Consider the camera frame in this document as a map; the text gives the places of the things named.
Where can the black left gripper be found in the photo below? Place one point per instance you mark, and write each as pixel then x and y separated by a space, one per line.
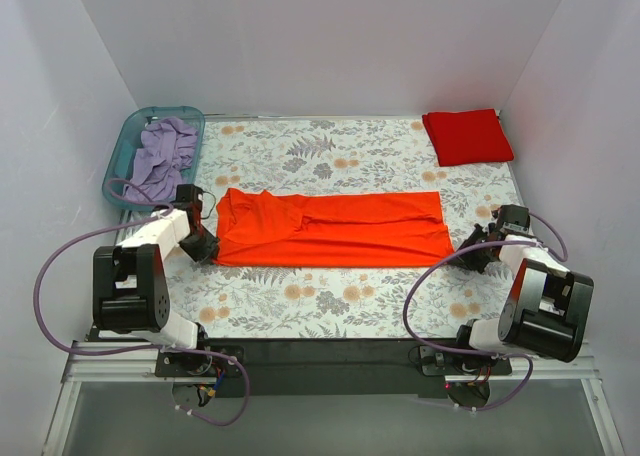
pixel 203 246

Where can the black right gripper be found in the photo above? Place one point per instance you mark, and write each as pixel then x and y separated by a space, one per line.
pixel 476 254

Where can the orange t shirt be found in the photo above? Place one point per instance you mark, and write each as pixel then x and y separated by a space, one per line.
pixel 385 230

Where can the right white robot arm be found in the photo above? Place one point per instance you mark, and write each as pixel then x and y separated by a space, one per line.
pixel 547 307

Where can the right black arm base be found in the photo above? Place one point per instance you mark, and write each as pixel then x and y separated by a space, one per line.
pixel 432 362

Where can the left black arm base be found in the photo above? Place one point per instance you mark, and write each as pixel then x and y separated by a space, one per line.
pixel 181 364

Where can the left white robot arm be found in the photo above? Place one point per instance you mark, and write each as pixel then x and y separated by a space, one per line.
pixel 130 291

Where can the folded red t shirt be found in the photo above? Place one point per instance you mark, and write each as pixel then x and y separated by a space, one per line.
pixel 468 137

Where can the crumpled lavender t shirt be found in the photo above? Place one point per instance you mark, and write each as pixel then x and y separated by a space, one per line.
pixel 168 148

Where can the teal plastic bin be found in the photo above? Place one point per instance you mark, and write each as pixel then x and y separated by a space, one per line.
pixel 120 167

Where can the aluminium rail frame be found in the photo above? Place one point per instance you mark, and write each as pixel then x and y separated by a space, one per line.
pixel 326 397

